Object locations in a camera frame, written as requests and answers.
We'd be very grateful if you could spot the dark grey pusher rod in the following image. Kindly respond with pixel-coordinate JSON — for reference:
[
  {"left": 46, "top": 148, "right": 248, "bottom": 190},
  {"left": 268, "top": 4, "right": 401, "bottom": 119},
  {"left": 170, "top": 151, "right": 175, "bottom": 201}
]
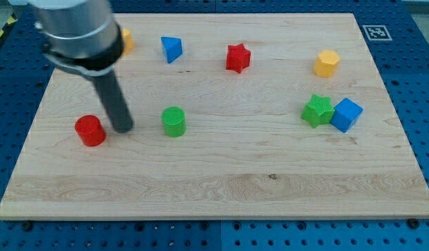
[{"left": 91, "top": 70, "right": 134, "bottom": 133}]

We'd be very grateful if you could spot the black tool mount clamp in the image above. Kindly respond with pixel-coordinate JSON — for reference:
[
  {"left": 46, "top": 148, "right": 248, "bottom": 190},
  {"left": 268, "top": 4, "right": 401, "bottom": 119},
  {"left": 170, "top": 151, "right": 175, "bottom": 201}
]
[{"left": 41, "top": 23, "right": 125, "bottom": 77}]

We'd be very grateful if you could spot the green cylinder block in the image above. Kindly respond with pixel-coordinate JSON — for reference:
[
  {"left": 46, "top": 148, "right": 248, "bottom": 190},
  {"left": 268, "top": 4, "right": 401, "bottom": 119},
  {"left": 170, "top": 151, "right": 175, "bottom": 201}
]
[{"left": 161, "top": 106, "right": 187, "bottom": 137}]

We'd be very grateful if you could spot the yellow block behind arm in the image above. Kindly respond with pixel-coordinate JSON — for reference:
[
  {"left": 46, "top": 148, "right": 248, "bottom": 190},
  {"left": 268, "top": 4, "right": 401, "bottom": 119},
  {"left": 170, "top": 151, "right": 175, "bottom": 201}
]
[{"left": 121, "top": 29, "right": 134, "bottom": 56}]

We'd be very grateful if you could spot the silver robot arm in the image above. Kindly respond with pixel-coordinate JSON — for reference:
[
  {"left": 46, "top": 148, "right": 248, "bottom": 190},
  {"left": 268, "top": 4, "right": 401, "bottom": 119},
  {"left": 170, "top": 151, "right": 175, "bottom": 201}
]
[{"left": 8, "top": 0, "right": 134, "bottom": 133}]

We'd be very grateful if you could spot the red star block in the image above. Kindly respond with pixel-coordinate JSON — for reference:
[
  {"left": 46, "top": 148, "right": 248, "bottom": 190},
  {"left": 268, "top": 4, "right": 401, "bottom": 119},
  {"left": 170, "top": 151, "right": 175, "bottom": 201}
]
[{"left": 226, "top": 43, "right": 251, "bottom": 74}]

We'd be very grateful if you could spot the green star block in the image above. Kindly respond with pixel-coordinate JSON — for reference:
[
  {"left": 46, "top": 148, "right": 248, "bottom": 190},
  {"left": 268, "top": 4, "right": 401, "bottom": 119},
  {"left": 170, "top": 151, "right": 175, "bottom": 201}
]
[{"left": 301, "top": 94, "right": 335, "bottom": 128}]

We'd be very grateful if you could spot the red cylinder block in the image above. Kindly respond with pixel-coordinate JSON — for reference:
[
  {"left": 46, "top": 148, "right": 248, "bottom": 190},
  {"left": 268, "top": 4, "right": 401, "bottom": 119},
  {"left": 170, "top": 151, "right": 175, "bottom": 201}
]
[{"left": 75, "top": 115, "right": 106, "bottom": 146}]

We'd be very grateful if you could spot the blue triangle block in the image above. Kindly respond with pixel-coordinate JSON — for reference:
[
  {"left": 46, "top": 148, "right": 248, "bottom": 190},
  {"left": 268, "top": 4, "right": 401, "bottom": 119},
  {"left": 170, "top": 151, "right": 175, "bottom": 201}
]
[{"left": 161, "top": 36, "right": 183, "bottom": 63}]

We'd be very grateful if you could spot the wooden board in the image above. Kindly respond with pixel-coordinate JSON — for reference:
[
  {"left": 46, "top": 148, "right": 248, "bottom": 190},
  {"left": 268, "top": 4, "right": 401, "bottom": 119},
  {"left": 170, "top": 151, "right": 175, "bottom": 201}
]
[{"left": 0, "top": 13, "right": 429, "bottom": 221}]

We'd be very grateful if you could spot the yellow hexagon block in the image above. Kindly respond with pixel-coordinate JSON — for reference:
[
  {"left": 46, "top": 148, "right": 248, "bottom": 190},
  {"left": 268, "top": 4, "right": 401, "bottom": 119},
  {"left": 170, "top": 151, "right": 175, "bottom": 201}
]
[{"left": 313, "top": 50, "right": 341, "bottom": 78}]

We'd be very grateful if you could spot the blue cube block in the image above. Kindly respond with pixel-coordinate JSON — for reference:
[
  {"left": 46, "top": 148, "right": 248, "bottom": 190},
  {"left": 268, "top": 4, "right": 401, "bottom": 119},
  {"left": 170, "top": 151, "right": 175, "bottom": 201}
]
[{"left": 330, "top": 98, "right": 364, "bottom": 133}]

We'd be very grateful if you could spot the white fiducial marker tag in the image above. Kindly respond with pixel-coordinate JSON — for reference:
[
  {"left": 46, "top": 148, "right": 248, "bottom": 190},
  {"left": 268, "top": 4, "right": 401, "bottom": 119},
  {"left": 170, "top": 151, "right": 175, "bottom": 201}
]
[{"left": 362, "top": 24, "right": 392, "bottom": 41}]

